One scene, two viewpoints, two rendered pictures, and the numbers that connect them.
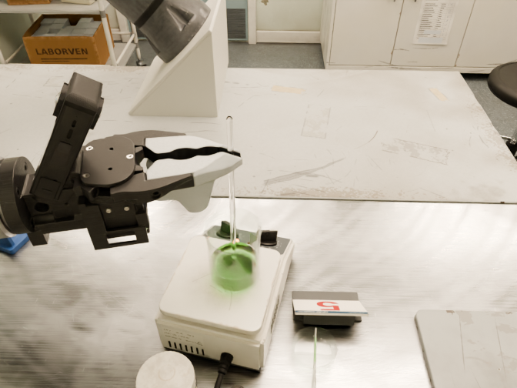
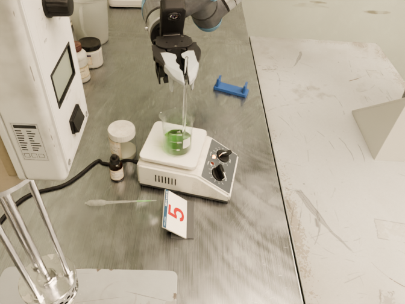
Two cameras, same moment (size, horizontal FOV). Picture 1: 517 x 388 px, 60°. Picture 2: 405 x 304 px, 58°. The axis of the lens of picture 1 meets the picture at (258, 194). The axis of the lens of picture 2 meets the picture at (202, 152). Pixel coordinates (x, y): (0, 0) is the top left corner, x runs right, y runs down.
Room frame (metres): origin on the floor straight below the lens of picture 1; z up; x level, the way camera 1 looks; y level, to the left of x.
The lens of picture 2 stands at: (0.33, -0.52, 1.51)
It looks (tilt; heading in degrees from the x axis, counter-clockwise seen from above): 44 degrees down; 84
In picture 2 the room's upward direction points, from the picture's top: 5 degrees clockwise
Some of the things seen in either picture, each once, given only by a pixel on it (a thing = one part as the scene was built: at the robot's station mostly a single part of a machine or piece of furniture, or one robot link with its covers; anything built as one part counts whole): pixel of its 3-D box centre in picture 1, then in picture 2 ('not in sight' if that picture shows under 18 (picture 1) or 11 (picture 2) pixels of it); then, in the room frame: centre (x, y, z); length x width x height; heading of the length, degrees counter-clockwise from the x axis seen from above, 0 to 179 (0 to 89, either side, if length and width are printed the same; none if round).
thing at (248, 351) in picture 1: (230, 285); (185, 160); (0.35, 0.04, 0.94); 0.22 x 0.13 x 0.08; 166
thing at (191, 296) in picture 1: (222, 280); (174, 143); (0.33, 0.04, 0.98); 0.12 x 0.12 x 0.01; 76
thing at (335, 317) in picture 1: (328, 302); (178, 213); (0.34, -0.09, 0.92); 0.09 x 0.06 x 0.04; 89
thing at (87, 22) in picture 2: not in sight; (88, 19); (0.04, 0.63, 0.97); 0.18 x 0.13 x 0.15; 90
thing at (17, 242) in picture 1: (25, 222); (231, 85); (0.49, 0.36, 0.92); 0.10 x 0.03 x 0.04; 157
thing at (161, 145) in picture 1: (193, 165); (190, 76); (0.36, 0.07, 1.14); 0.09 x 0.03 x 0.06; 103
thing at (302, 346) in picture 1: (314, 350); (148, 207); (0.28, -0.07, 0.91); 0.06 x 0.06 x 0.02
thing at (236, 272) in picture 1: (233, 255); (176, 133); (0.33, 0.03, 1.03); 0.07 x 0.06 x 0.08; 170
